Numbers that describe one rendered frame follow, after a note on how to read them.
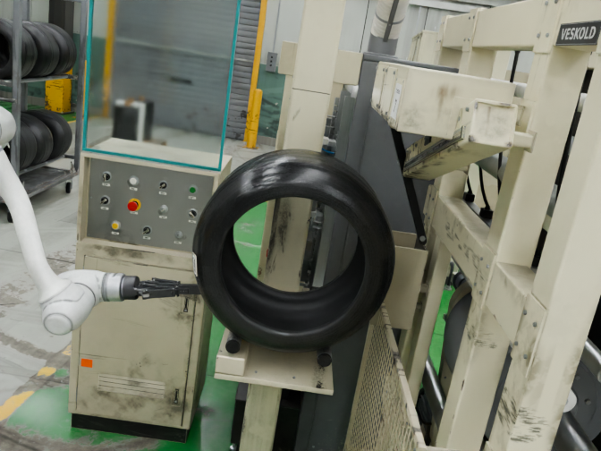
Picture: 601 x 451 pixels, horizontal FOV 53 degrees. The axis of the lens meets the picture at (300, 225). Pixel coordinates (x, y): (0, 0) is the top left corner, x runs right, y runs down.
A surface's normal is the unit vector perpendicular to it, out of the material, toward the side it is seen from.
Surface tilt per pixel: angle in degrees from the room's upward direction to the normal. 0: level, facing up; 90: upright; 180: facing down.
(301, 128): 90
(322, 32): 90
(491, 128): 72
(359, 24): 90
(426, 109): 90
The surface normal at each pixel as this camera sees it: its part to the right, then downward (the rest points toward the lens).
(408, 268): -0.02, 0.29
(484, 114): 0.03, -0.02
